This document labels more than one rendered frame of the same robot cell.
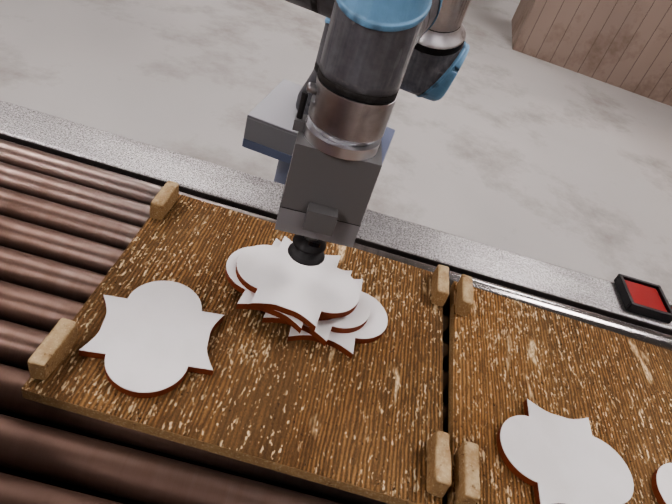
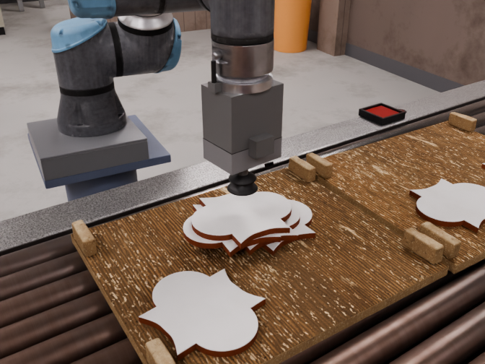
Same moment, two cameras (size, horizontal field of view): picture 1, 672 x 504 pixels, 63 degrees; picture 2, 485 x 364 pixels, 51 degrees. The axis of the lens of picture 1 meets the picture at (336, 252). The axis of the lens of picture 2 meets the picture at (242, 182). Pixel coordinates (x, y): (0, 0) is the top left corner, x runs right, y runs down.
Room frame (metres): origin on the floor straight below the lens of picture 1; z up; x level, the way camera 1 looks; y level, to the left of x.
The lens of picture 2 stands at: (-0.06, 0.33, 1.37)
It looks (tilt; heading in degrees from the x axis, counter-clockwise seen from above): 29 degrees down; 331
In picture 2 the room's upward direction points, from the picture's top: straight up
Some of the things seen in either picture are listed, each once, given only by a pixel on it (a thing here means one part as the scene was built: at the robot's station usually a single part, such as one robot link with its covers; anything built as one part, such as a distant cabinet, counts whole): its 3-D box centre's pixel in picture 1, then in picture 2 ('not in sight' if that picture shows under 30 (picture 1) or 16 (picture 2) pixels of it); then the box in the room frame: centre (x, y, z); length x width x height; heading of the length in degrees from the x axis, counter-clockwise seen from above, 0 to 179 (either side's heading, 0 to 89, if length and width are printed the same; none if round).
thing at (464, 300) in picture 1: (464, 294); (318, 165); (0.59, -0.18, 0.95); 0.06 x 0.02 x 0.03; 2
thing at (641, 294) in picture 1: (643, 298); (381, 114); (0.77, -0.51, 0.92); 0.06 x 0.06 x 0.01; 5
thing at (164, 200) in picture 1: (164, 200); (84, 237); (0.57, 0.24, 0.95); 0.06 x 0.02 x 0.03; 3
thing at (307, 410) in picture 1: (277, 323); (251, 253); (0.44, 0.04, 0.93); 0.41 x 0.35 x 0.02; 93
